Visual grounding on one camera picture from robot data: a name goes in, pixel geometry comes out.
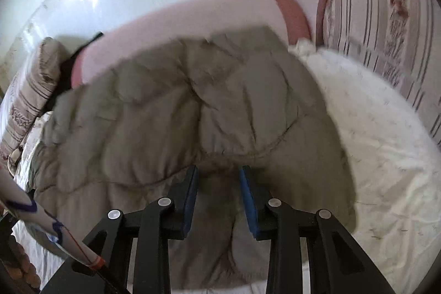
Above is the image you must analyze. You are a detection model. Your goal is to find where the striped floral pillow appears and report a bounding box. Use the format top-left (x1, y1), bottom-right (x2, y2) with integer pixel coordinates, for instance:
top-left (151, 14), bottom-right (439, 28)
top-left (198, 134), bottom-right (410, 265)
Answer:
top-left (323, 0), bottom-right (441, 147)
top-left (0, 37), bottom-right (71, 162)

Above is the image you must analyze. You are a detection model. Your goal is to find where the white wrapped cable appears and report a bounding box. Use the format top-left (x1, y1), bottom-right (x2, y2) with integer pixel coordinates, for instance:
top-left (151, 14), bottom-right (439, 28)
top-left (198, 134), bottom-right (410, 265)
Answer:
top-left (0, 168), bottom-right (123, 294)

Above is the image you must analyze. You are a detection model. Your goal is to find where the grey-green hooded puffer jacket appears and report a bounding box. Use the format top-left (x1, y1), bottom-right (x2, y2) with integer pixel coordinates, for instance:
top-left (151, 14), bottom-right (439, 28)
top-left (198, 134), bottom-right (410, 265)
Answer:
top-left (26, 25), bottom-right (358, 291)

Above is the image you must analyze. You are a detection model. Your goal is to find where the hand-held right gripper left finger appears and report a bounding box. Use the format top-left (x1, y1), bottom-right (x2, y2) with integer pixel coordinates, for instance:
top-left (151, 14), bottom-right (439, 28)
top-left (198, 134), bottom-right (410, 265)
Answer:
top-left (71, 165), bottom-right (200, 294)

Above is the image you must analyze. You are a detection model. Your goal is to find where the white printed duvet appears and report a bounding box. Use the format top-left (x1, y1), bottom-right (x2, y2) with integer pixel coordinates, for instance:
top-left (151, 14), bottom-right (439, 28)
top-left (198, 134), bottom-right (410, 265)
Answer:
top-left (0, 37), bottom-right (441, 294)

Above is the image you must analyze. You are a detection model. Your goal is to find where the pink padded headboard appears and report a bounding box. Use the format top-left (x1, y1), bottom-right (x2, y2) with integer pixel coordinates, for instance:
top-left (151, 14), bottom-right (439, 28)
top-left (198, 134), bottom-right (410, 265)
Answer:
top-left (71, 0), bottom-right (362, 91)

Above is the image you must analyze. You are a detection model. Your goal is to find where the brown beaded mat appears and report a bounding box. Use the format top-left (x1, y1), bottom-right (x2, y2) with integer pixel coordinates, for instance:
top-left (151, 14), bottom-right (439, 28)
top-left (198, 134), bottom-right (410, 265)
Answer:
top-left (10, 234), bottom-right (42, 291)

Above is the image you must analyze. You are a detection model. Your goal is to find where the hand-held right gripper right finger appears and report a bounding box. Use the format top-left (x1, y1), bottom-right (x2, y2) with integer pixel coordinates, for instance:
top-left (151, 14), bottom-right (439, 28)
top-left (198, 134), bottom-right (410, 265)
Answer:
top-left (239, 165), bottom-right (397, 294)

